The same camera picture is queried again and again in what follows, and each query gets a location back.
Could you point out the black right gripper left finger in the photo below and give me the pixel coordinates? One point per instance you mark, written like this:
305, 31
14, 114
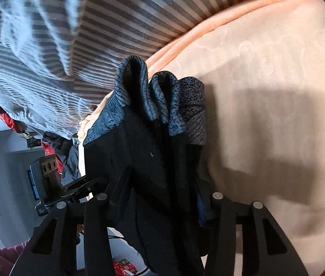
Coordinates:
108, 206

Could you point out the grey striped duvet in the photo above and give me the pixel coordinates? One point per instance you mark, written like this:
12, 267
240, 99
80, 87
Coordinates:
58, 58

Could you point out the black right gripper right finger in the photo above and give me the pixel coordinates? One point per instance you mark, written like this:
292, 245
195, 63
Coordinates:
212, 211

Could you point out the black pants with patterned waistband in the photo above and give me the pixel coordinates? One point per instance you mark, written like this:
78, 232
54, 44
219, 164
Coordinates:
145, 147

